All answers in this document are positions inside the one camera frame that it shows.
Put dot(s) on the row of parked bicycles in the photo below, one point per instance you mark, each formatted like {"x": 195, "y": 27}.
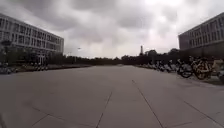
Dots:
{"x": 20, "y": 68}
{"x": 193, "y": 68}

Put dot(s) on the row of dark trees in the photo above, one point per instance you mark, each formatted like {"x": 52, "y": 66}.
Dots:
{"x": 110, "y": 60}

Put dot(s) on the street lamp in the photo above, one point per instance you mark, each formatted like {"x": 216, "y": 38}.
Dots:
{"x": 78, "y": 50}

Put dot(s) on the grey paved plaza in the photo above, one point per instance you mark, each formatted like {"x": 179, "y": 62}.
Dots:
{"x": 100, "y": 96}

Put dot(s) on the grey building with window grid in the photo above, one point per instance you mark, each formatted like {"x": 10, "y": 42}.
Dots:
{"x": 203, "y": 35}

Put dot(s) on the pale building with window rows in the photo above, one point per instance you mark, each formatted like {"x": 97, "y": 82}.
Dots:
{"x": 30, "y": 36}

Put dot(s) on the distant tower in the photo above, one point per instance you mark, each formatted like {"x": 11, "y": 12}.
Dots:
{"x": 141, "y": 50}

